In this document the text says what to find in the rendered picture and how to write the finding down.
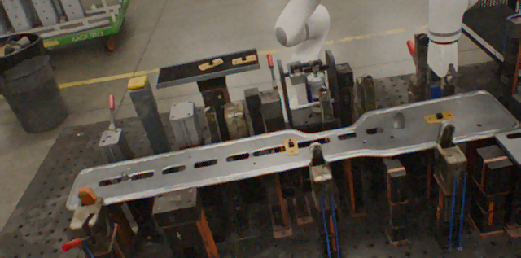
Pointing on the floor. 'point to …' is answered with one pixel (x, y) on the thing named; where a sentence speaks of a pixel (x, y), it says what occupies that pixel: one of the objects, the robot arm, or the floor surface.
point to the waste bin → (31, 82)
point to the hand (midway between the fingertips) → (441, 84)
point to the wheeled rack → (104, 10)
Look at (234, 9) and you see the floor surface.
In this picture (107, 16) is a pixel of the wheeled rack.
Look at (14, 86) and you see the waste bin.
